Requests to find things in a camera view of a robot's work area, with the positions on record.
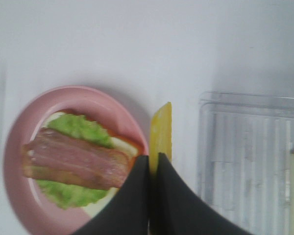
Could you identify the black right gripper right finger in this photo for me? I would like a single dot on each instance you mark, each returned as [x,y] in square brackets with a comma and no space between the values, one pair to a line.
[180,212]

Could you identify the right clear plastic tray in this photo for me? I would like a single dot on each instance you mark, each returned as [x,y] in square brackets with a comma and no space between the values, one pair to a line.
[245,165]

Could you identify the white bread slice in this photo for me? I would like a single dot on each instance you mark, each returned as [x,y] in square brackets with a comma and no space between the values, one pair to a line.
[119,143]

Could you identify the green lettuce leaf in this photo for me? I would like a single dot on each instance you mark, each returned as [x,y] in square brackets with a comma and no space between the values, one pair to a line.
[73,196]

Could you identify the brown bacon strip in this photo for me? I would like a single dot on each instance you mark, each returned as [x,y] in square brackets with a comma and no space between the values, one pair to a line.
[56,157]

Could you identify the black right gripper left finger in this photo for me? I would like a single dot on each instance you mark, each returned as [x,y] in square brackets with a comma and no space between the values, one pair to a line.
[128,211]

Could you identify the yellow cheese slice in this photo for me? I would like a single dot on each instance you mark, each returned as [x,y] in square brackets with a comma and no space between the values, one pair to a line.
[160,141]

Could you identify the pink round plate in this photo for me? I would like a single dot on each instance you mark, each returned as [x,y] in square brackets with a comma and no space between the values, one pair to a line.
[37,214]

